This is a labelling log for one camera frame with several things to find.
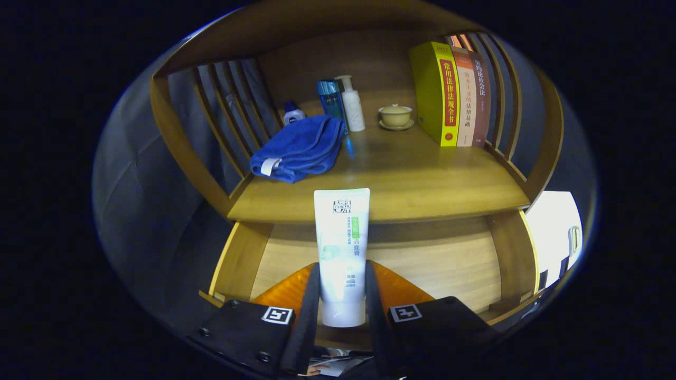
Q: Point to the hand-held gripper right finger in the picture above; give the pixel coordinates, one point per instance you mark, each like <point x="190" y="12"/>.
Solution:
<point x="376" y="322"/>

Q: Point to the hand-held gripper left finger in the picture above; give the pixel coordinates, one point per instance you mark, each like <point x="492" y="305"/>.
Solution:
<point x="309" y="316"/>

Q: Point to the wooden drawer with black knob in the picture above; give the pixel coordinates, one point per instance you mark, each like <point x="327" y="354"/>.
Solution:
<point x="438" y="264"/>

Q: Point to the white facial cleanser tube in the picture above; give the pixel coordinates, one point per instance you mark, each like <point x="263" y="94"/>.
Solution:
<point x="342" y="237"/>

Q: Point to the wooden countertop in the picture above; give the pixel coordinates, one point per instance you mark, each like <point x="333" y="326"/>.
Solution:
<point x="412" y="179"/>

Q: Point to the white drawer unit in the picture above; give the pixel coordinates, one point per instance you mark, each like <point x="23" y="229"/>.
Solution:
<point x="549" y="232"/>

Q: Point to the wooden cabinet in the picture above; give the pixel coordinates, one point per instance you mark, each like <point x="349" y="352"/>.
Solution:
<point x="317" y="21"/>

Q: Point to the blue folded towel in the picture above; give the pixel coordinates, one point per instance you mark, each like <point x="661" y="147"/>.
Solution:
<point x="301" y="148"/>

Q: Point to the small white blue-capped bottle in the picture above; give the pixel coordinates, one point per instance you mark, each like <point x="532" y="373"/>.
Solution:
<point x="293" y="115"/>

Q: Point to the yellow lidded teacup with saucer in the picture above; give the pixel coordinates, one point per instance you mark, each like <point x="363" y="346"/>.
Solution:
<point x="395" y="114"/>

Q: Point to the white pump bottle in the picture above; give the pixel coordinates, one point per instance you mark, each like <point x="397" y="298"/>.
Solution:
<point x="354" y="108"/>

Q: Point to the small pale yellow-green object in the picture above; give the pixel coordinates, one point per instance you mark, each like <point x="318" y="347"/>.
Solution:
<point x="574" y="240"/>

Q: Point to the yellow book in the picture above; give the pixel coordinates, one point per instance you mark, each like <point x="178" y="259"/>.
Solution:
<point x="430" y="89"/>

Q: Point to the beige book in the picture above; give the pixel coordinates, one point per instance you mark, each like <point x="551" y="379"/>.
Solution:
<point x="467" y="100"/>

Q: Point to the brown book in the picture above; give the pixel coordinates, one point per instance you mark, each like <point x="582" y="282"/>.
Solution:
<point x="482" y="105"/>

